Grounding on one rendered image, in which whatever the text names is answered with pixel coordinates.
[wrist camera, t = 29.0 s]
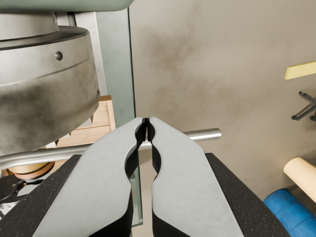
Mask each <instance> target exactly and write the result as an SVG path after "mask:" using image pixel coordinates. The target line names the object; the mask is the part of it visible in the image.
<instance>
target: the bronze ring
mask: <svg viewBox="0 0 316 237"><path fill-rule="evenodd" d="M44 149H47V148H44ZM48 149H50V148H48ZM37 150H43V149H40V148H39V149H37ZM54 165H55V161H53V162H46V163H39V164H32V165H25V166H17V167H12V168H9V170H10V171H11V172H13V173H14V175H15V176H16V177H17V178H18V179H19V180H21V181H33V180H36V179H39V178H41V177H43V176H45V175H46V174H48V173H49V172H50V171H51V170H52V169H53V167H54Z"/></svg>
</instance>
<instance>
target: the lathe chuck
mask: <svg viewBox="0 0 316 237"><path fill-rule="evenodd" d="M100 97H101V96H100V90H99V84H98V78H97V73H96V67H95V59H94V54H92V55H91V56H90V57H89V58H88V59H86V60H85V61H83V62H81V63H79V64H77V65H75V66H72V67H69V68H67V69H64V70H61V71H57V72H53V73H51V74H47V75H43V76H39V77H35V78H32V79H26V80H22V81H18V82H13V83H8V84H4V85H0V156H3V155H7V154H12V153H18V152H24V151H32V150H37V149H39V148H42V147H44V146H46V145H48V144H50V143H53V142H55V141H57V140H59V139H60V138H62V137H64V136H66V135H67V134H69V133H71V132H72V131H74V130H75V129H77V128H78V127H80V126H81V125H82V124H84V123H85V122H86V121H87V120H88V119H89V118H90V117H91V116H92V115H93V114H94V113H95V112H96V110H97V109H98V107H99V101H97V98H100Z"/></svg>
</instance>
